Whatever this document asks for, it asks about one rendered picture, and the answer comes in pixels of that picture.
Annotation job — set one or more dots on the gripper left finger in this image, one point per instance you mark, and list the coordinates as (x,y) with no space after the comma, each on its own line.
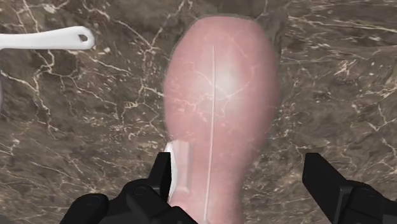
(145,198)

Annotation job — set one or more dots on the translucent pink bottle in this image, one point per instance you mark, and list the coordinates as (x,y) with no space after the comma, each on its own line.
(220,108)

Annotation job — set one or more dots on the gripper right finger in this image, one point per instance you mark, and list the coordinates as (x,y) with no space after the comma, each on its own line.
(338,192)

